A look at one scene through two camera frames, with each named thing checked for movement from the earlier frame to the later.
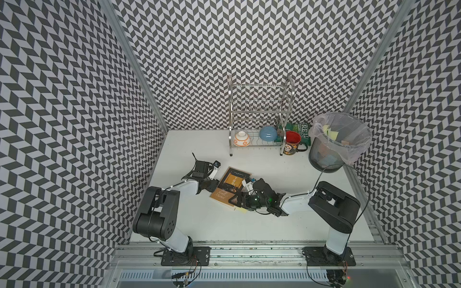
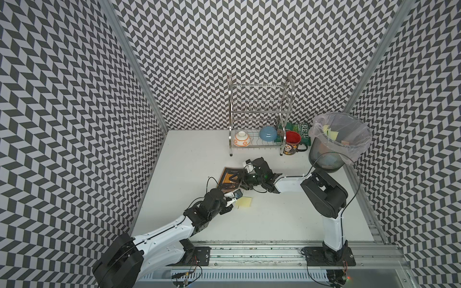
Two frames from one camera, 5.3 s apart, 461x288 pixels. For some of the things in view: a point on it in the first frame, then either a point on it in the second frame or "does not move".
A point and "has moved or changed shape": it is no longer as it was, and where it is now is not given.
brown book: [230, 186] does not move
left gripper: [212, 186] → [225, 209]
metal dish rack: [259, 114] does not move
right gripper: [239, 200] → [244, 182]
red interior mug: [292, 140] does not move
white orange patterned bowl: [242, 139] does not move
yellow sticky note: [241, 209] has moved or changed shape
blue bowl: [268, 133] does not move
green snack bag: [303, 128] does not move
